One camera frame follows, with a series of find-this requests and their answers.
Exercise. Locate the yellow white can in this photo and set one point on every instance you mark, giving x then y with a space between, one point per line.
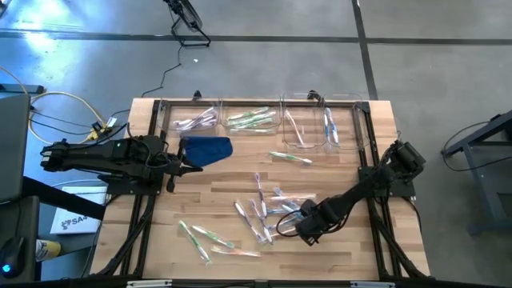
48 250

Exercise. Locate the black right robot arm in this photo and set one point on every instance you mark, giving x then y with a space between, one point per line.
360 192

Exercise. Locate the white bracket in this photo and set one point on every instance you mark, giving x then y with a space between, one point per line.
148 284
372 285

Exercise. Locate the purple toothbrush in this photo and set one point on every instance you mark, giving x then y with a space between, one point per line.
188 123
208 113
261 196
262 224
196 118
208 124
246 216

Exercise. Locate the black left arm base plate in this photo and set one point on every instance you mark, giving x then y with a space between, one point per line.
120 190

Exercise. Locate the clear scoop-front plastic bin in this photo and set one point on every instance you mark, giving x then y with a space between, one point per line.
278 116
168 112

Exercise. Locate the blue-legged side table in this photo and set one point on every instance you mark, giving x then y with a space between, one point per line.
480 180

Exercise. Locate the dark grey laptop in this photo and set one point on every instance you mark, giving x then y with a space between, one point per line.
14 148

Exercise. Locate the black computer mouse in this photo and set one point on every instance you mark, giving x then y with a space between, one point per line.
12 256

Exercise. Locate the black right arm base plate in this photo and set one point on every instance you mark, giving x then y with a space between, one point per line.
400 191

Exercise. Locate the grey flat bar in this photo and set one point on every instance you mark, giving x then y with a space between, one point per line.
20 89

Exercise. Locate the blue cloth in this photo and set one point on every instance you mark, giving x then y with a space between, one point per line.
208 152

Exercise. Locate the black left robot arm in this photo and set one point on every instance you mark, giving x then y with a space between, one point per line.
100 156

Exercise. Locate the black rail clamp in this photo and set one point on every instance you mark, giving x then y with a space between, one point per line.
197 95
314 97

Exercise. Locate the black desk frame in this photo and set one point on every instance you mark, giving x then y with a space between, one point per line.
60 198

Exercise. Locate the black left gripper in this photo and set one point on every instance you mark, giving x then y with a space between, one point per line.
176 168

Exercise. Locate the white printed box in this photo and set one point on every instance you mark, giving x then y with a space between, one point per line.
76 222

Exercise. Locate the black floor fan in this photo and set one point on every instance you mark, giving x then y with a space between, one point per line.
188 16

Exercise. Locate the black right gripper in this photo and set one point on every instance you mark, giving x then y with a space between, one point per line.
316 222

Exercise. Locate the blue toothbrush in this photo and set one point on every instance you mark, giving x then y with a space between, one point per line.
286 206
276 210
326 124
334 128

